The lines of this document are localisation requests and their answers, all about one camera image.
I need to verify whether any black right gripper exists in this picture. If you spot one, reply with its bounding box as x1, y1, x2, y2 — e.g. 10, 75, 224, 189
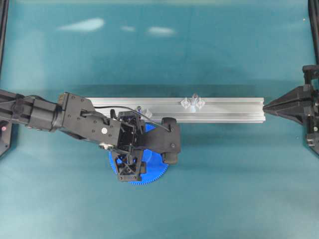
263, 65, 319, 155

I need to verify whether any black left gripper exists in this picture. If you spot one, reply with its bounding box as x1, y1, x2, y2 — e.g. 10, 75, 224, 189
57, 93, 176, 182

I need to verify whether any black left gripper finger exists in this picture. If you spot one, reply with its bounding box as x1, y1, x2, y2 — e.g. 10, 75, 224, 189
162, 152, 178, 165

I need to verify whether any large blue plastic gear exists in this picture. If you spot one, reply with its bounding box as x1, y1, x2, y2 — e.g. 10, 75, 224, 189
108, 123, 168, 185

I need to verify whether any clear plastic shaft holder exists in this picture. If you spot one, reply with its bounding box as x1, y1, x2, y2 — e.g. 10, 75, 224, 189
136, 106, 153, 118

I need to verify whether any teal table mat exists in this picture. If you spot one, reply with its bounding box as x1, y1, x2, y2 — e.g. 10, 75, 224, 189
0, 0, 319, 239

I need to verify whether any silver aluminium extrusion rail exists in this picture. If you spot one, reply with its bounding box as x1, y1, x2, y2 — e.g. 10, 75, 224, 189
89, 97, 266, 123

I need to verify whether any clear plastic shaft bracket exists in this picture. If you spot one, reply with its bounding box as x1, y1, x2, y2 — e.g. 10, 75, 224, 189
180, 93, 205, 112

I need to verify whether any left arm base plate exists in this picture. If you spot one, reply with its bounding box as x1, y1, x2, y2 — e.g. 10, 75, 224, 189
0, 120, 12, 156

